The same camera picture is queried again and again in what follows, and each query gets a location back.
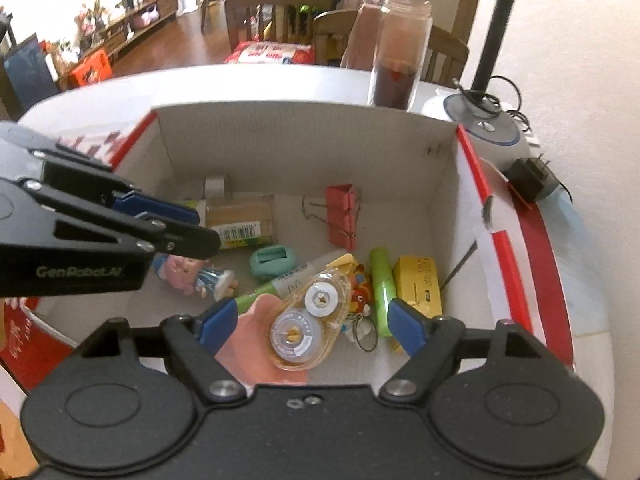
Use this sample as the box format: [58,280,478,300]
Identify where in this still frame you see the black cabinet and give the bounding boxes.
[0,33,61,121]

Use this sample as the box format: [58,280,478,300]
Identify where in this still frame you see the pink towel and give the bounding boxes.
[339,2,386,74]

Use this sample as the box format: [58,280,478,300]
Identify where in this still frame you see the small yellow box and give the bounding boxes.
[391,254,445,356]

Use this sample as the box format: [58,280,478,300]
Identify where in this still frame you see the clear jar with dark liquid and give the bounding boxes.
[367,0,434,111]

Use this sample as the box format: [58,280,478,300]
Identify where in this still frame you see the black lamp cable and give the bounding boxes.
[452,75,531,134]

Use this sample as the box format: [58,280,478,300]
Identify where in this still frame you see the standing fan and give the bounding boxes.
[419,0,532,161]

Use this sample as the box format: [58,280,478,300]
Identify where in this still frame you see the white green glue pen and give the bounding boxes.
[232,251,349,314]

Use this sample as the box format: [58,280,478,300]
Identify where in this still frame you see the pink heart-shaped box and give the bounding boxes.
[214,293,314,386]

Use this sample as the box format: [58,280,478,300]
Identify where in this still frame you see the wooden dining chair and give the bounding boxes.
[223,0,334,61]
[312,8,471,89]

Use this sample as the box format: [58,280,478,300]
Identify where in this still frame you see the pink toy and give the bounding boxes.
[130,4,161,29]

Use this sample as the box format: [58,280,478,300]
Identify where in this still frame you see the small yellow plastic toy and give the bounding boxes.
[324,253,359,275]

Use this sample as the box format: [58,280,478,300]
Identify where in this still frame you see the printed red white tablecloth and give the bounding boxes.
[0,62,618,401]

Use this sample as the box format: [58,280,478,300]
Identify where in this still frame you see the clear yellow correction tape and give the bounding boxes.
[268,269,352,372]

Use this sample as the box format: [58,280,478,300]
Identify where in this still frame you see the red white seat cushion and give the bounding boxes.
[224,41,316,66]

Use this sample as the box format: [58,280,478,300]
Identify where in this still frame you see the red binder clip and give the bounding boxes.
[301,184,362,252]

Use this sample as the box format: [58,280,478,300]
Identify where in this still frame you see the wooden tv cabinet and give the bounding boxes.
[54,0,181,91]

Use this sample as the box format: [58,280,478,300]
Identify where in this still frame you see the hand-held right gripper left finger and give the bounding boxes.
[75,297,249,402]

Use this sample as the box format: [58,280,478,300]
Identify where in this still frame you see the black power adapter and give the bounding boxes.
[503,156,562,205]

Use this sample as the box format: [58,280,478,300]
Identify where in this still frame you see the orange toy keychain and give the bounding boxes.
[348,269,374,317]

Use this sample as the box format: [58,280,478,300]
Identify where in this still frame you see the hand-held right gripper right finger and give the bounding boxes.
[379,297,557,397]

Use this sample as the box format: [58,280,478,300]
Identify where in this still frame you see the orange crate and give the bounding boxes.
[68,48,112,87]

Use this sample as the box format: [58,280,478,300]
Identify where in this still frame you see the green marker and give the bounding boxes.
[368,246,397,339]

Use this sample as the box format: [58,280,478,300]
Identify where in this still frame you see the pink pig figurine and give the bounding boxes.
[152,253,241,302]

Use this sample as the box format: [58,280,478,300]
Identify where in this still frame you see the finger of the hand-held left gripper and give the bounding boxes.
[17,178,222,261]
[30,145,201,227]

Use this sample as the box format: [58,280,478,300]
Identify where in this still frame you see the green-capped toothpick jar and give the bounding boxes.
[182,193,276,251]

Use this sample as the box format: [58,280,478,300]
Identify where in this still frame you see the red cardboard box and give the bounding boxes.
[107,102,576,386]

